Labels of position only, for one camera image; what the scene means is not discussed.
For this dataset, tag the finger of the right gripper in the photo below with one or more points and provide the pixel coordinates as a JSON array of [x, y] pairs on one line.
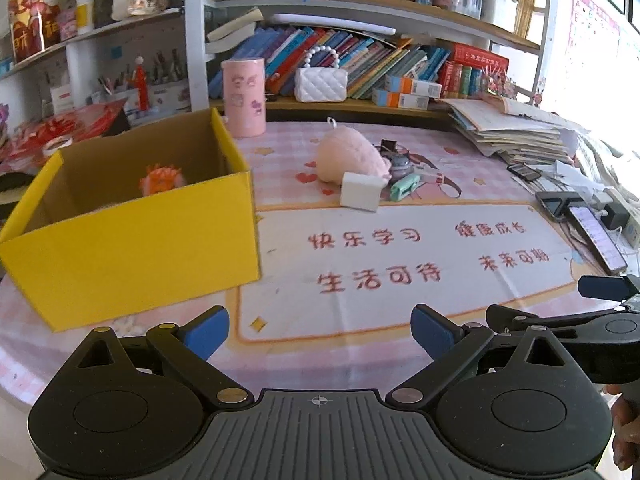
[[608, 287], [502, 319]]

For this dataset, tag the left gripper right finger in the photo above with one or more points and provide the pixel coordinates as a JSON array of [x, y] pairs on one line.
[[455, 351]]

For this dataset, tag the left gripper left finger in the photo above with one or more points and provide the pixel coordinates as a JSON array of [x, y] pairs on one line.
[[184, 352]]

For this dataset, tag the teal mini stapler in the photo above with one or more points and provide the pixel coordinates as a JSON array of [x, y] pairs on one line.
[[404, 187]]

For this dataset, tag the white staples box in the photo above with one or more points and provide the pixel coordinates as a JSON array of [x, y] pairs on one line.
[[361, 192]]

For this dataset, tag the grey purple small toy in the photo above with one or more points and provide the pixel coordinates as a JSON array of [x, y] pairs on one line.
[[400, 166]]

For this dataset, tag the black binder clip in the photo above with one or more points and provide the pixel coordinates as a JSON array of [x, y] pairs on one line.
[[391, 146]]

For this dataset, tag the pink plush pig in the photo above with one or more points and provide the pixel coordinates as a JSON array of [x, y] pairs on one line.
[[343, 149]]

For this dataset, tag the person's right hand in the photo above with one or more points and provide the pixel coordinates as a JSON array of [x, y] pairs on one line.
[[626, 430]]

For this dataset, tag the smartphone with lit screen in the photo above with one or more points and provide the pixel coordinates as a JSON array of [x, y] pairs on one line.
[[598, 240]]

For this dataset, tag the black tablet device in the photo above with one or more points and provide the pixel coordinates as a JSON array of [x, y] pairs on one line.
[[557, 204]]

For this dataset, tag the yellow cardboard box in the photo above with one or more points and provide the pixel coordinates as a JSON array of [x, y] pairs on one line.
[[84, 245]]

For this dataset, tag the pink cartoon desk mat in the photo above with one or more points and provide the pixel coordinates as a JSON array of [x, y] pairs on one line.
[[332, 303]]

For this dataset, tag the orange plush toy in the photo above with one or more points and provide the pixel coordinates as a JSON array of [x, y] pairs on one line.
[[159, 179]]

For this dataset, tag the stack of papers and notebooks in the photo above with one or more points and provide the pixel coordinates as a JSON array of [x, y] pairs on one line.
[[511, 137]]

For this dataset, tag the white tape roll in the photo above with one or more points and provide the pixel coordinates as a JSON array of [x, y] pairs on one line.
[[56, 144]]

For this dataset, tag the lower orange white box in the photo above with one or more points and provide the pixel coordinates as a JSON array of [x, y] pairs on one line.
[[385, 98]]

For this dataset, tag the orange white box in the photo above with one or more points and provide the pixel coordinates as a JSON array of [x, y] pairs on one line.
[[416, 87], [385, 98]]

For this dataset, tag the upper orange white box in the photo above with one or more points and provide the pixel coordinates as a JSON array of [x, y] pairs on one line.
[[416, 87]]

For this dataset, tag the red paper decoration sheet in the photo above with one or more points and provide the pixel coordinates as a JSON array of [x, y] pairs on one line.
[[22, 152]]

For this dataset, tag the red dictionary book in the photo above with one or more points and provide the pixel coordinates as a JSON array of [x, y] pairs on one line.
[[477, 58]]

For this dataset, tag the pink cylindrical container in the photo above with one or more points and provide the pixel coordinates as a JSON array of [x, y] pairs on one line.
[[244, 96]]

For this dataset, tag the red doll figurine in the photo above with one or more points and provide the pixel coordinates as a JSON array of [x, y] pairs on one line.
[[141, 85]]

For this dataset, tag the white quilted pearl handbag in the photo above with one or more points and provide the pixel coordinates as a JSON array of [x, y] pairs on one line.
[[316, 84]]

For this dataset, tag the white pen holder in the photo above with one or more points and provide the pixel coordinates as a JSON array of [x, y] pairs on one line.
[[501, 13]]

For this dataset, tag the white wooden bookshelf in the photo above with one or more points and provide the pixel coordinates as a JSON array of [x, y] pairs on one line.
[[86, 56]]

